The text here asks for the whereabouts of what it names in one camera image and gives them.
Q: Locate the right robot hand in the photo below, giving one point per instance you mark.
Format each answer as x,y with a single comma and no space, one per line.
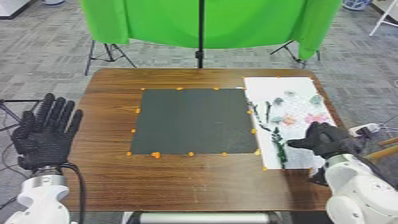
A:
325,140

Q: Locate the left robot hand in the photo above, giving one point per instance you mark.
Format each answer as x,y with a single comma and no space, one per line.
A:
41,140

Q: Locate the blue flower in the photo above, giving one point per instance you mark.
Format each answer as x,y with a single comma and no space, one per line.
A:
290,94
277,101

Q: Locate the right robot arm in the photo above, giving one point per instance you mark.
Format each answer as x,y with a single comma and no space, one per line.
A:
361,190

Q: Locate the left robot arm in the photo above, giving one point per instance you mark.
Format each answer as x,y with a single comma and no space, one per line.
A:
43,196

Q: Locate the white power strip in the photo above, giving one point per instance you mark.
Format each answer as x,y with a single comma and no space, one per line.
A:
362,128

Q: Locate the white sheet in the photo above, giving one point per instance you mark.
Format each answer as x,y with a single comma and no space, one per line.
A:
286,110

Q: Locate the dark mat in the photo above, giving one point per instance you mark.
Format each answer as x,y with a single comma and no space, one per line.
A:
194,120

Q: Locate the black tripod stand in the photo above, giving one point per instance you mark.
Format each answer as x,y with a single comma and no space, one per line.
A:
295,53
108,53

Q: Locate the pale grey bar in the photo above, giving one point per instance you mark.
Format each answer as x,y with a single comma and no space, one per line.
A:
204,218

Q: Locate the black stand pole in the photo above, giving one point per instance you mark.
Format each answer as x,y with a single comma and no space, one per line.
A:
201,33

